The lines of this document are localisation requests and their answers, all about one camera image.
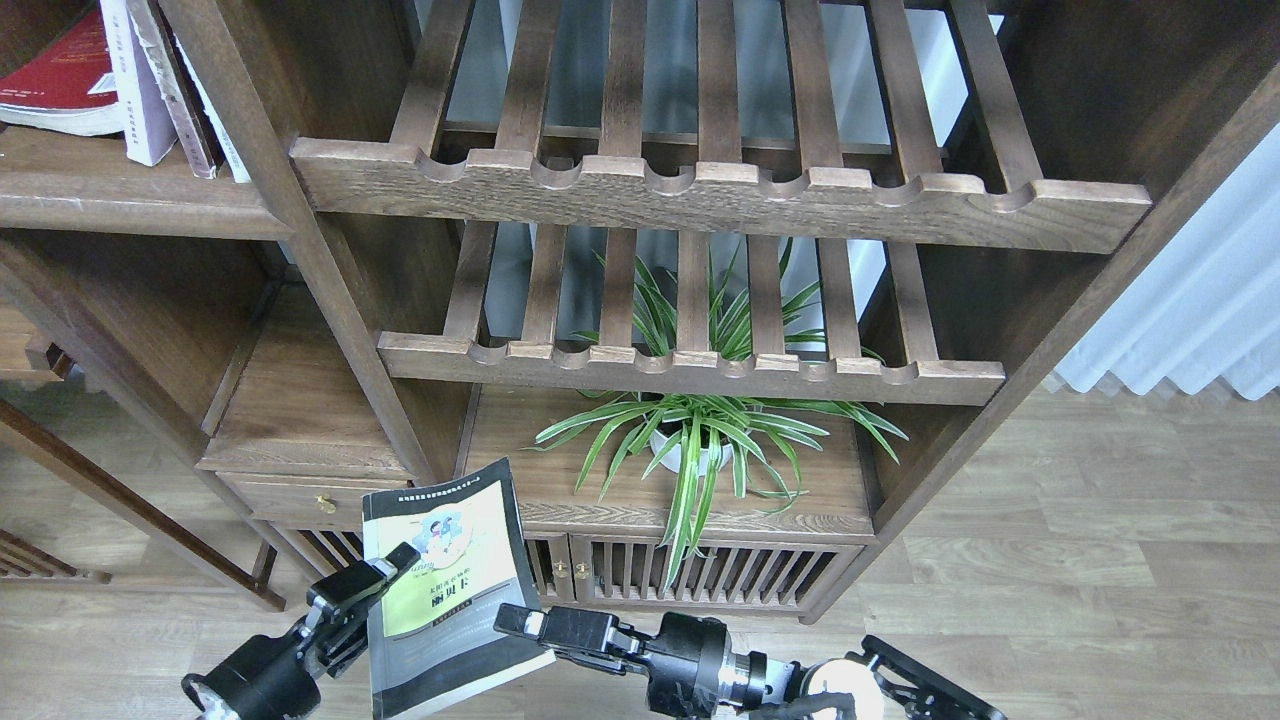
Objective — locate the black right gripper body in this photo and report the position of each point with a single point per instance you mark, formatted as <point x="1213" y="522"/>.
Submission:
<point x="690" y="663"/>

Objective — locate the slatted cabinet door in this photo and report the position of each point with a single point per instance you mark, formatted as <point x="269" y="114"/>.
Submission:
<point x="612" y="572"/>
<point x="328" y="548"/>

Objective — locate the red paperback book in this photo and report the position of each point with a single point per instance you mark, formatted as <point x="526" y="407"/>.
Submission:
<point x="70" y="88"/>

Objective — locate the black green cover book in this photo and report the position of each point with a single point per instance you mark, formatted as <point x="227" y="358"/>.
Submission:
<point x="432" y="636"/>

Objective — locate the left slatted cabinet door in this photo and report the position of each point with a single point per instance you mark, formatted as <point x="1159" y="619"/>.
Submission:
<point x="328" y="548"/>

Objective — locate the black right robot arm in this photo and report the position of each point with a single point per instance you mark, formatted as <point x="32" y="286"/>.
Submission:
<point x="857" y="685"/>

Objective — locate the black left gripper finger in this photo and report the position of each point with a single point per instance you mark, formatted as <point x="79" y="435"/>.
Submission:
<point x="399" y="560"/>

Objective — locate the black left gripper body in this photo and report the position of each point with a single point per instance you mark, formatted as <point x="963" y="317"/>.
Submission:
<point x="275" y="678"/>

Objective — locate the white lilac book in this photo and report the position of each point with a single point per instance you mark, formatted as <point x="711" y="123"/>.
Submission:
<point x="149" y="131"/>

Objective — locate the right slatted cabinet door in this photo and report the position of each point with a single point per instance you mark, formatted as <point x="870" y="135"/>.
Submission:
<point x="612" y="572"/>

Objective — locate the worn brown upright book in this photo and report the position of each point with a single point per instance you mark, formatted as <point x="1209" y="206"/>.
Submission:
<point x="192" y="128"/>

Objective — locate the white curtain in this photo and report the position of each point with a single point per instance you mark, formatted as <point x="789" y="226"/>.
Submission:
<point x="1204" y="315"/>

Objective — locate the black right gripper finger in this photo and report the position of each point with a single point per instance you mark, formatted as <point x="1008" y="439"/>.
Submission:
<point x="521" y="621"/>

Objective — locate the white upright book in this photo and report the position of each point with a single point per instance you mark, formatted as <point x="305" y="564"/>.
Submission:
<point x="235" y="164"/>

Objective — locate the dark wooden bookshelf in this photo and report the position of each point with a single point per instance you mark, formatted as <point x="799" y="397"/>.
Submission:
<point x="927" y="202"/>

